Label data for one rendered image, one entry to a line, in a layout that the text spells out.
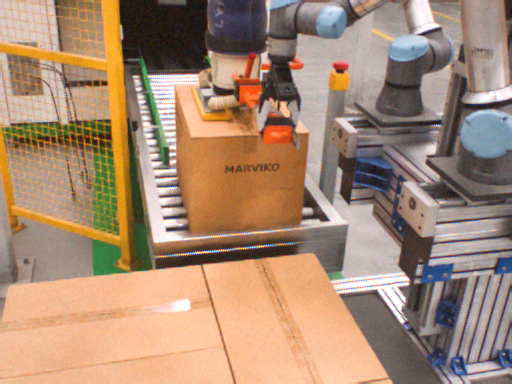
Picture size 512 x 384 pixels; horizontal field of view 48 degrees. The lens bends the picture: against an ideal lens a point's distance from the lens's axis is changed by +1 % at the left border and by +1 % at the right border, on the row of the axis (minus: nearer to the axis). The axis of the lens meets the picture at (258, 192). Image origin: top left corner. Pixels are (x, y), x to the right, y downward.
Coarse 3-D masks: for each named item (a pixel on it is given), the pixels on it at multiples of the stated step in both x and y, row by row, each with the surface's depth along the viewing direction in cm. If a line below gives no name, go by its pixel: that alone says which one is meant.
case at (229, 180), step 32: (192, 96) 221; (192, 128) 191; (224, 128) 192; (256, 128) 193; (192, 160) 188; (224, 160) 190; (256, 160) 193; (288, 160) 196; (192, 192) 193; (224, 192) 196; (256, 192) 198; (288, 192) 201; (192, 224) 199; (224, 224) 202; (256, 224) 205; (288, 224) 208
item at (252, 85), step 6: (240, 78) 188; (246, 78) 188; (252, 78) 189; (258, 78) 189; (234, 84) 186; (240, 84) 187; (246, 84) 187; (252, 84) 187; (258, 84) 188; (240, 90) 182; (246, 90) 182; (252, 90) 182; (258, 90) 183; (234, 96) 187; (240, 96) 182; (240, 102) 183; (246, 102) 184
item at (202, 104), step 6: (192, 90) 221; (198, 90) 219; (198, 96) 214; (198, 102) 208; (204, 102) 207; (198, 108) 205; (204, 108) 201; (204, 114) 197; (210, 114) 197; (216, 114) 197; (222, 114) 198; (228, 114) 198; (204, 120) 197; (210, 120) 197
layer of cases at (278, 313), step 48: (48, 288) 176; (96, 288) 177; (144, 288) 178; (192, 288) 179; (240, 288) 180; (288, 288) 181; (0, 336) 156; (48, 336) 157; (96, 336) 158; (144, 336) 159; (192, 336) 160; (240, 336) 160; (288, 336) 161; (336, 336) 162
